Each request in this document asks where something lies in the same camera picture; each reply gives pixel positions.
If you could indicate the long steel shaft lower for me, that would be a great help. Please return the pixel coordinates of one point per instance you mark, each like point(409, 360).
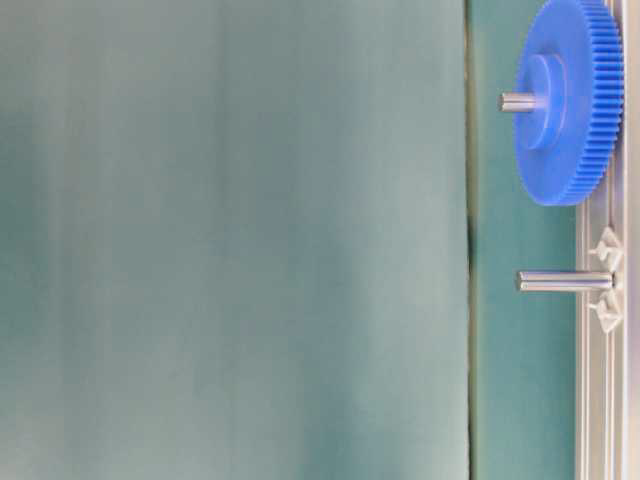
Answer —
point(563, 281)

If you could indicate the short steel shaft upper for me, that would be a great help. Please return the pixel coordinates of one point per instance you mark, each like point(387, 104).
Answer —
point(514, 102)

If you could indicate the large blue plastic gear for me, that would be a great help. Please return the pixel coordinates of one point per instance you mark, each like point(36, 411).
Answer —
point(573, 63)

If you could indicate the white plastic shaft bracket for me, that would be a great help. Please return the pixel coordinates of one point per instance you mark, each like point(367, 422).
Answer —
point(608, 308)

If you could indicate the aluminium extrusion rail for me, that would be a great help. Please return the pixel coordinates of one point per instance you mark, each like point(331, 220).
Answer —
point(607, 363)

